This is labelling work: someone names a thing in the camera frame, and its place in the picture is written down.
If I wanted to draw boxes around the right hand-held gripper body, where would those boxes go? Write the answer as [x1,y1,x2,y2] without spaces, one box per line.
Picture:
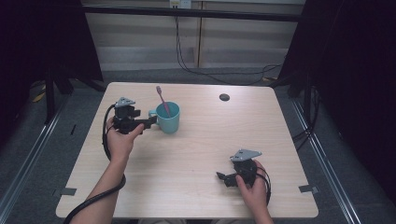
[230,148,262,188]

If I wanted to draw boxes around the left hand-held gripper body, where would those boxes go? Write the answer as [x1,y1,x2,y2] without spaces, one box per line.
[112,96,145,134]

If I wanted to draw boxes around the teal cup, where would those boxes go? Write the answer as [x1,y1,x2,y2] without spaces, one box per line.
[148,101,181,135]

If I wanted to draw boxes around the pink toothbrush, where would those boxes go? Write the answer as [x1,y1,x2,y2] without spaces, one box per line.
[155,85,172,119]

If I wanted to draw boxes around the person's left hand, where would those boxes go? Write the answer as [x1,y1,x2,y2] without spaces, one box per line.
[106,117,145,163]

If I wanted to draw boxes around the person's right hand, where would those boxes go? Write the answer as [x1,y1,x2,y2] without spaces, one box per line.
[235,160,270,215]

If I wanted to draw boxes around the grey tape piece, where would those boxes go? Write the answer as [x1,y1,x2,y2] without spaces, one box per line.
[298,184,319,194]
[60,187,78,197]

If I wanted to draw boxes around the black metal stand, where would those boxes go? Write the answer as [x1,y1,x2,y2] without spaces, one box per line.
[270,73,316,126]
[44,69,107,126]

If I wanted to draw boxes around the yellow floor scrap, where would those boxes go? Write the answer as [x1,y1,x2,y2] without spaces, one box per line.
[32,91,47,104]

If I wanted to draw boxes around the black horizontal bar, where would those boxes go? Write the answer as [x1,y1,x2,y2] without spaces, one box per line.
[81,5,305,22]

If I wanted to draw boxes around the dark curtain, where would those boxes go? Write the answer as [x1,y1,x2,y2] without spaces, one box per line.
[0,0,105,147]
[277,0,396,204]

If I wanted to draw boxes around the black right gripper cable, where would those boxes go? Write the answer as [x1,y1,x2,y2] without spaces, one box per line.
[255,167,273,207]

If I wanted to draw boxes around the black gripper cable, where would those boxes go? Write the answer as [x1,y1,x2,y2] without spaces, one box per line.
[63,104,127,224]
[255,167,273,207]

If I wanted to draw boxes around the black floor cable bundle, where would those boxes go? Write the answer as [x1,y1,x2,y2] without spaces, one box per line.
[291,87,322,152]

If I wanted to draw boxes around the black wall cable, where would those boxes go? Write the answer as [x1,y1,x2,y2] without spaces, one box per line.
[174,15,284,86]

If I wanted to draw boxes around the metal floor rail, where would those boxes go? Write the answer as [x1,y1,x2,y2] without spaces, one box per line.
[0,94,69,217]
[290,98,362,224]

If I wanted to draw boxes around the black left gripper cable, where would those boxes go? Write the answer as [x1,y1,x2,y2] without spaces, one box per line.
[63,104,127,224]

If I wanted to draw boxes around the pale vertical wall post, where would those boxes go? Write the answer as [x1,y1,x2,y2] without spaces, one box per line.
[194,1,204,69]

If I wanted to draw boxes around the white wall socket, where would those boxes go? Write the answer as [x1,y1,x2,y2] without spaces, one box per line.
[169,0,192,9]

